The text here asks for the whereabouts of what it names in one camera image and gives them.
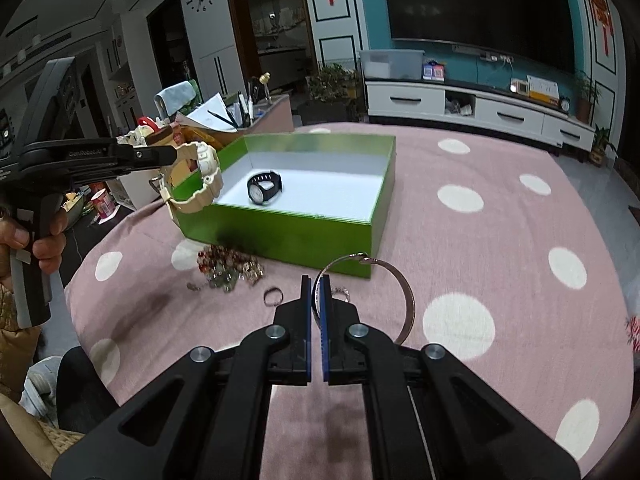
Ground small potted plant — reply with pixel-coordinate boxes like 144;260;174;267
590;127;618;167

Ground red bead bracelet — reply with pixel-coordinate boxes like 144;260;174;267
196;246;226;276

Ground cream strap wristwatch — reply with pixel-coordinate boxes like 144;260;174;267
149;141;224;216

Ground black strap wristwatch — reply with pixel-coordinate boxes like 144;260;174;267
247;170;284;207

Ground beige woven fabric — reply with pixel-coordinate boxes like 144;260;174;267
0;395;86;480

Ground white power strip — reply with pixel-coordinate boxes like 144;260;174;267
452;45;516;63

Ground clear plastic storage box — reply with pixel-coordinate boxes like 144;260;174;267
359;49;426;81

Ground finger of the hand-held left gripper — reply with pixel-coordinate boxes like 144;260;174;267
116;142;179;155
116;152;173;182

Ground pink printed cup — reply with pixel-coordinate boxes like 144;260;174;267
90;190;116;221

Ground orange snack packet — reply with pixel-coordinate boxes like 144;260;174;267
180;127;236;149

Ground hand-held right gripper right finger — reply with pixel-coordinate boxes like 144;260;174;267
321;274;583;480

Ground white paper sheets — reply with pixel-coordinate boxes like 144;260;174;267
175;92;237;132

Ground bushy potted plant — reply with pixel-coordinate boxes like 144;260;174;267
305;64;361;123

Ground white box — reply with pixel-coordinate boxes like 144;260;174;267
107;167;166;211

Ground yellow white desk calendar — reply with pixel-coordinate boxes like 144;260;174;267
527;75;561;107

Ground person's left hand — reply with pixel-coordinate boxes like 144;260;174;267
0;204;69;281

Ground white television cabinet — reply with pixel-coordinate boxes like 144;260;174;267
364;77;596;153

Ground slim potted plant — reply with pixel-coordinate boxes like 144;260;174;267
575;72;601;123

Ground grey blue cloth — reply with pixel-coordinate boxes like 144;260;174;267
154;80;198;113

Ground green cardboard box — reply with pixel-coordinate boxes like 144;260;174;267
170;133;397;281

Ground black television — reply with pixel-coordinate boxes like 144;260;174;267
382;0;576;75

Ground pink polka dot tablecloth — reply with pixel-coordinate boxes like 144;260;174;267
64;121;636;480

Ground silver bangle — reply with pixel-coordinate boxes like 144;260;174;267
311;252;417;346

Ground brown bead bracelet gold charm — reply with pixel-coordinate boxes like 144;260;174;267
212;250;266;293

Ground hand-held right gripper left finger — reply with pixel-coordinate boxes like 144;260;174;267
51;275;313;480

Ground beige storage box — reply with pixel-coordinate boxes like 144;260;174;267
177;92;296;148

